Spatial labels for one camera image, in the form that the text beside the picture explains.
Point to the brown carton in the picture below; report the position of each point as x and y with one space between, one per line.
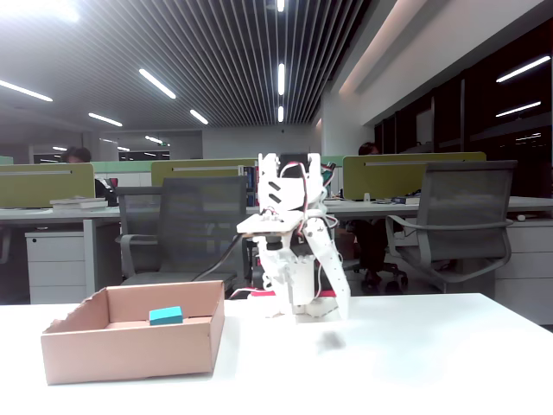
347 242

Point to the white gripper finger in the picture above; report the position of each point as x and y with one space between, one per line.
332 263
278 276

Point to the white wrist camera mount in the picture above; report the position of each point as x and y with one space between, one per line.
268 225

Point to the blue cube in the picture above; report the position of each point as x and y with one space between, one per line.
166 316

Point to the seated dark-haired person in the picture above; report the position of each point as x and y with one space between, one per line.
369 149
80 155

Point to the ceiling light strip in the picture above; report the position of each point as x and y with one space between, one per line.
105 119
198 117
281 113
157 84
26 91
280 5
154 139
281 79

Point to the olive desk partition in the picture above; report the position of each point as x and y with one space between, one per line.
194 167
43 186
380 177

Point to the black chair base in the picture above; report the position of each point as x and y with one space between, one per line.
395 276

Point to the teal green bag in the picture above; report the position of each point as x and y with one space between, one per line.
329 177

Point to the brown cardboard box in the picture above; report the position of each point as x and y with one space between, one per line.
129 354

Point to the row of dark binders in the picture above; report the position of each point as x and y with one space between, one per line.
251 181

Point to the black red table clamp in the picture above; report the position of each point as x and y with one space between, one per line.
263 293
330 294

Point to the light green desk partition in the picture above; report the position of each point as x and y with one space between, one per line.
125 166

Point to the gray mesh office chair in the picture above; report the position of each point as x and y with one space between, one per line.
194 216
138 212
466 203

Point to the white office desk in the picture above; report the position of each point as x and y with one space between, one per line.
26 213
531 203

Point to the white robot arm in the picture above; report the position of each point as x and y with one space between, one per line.
304 276

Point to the white drawer pedestal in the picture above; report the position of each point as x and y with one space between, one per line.
54 268
527 268

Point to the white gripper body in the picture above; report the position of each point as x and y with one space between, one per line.
290 269

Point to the bright ceiling light panel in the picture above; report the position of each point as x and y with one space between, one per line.
34 9

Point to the stack of books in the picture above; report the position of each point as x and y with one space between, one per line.
78 204

